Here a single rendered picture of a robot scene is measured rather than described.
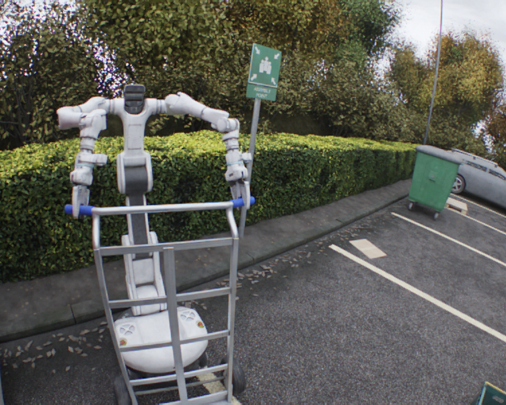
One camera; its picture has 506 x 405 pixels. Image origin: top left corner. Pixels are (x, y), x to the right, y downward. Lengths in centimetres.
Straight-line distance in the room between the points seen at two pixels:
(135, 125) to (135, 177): 31
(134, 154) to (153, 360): 119
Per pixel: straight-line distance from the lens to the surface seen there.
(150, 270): 188
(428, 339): 278
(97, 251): 104
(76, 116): 130
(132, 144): 170
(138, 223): 173
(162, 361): 160
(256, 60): 276
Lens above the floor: 164
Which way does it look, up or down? 21 degrees down
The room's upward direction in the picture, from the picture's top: 8 degrees clockwise
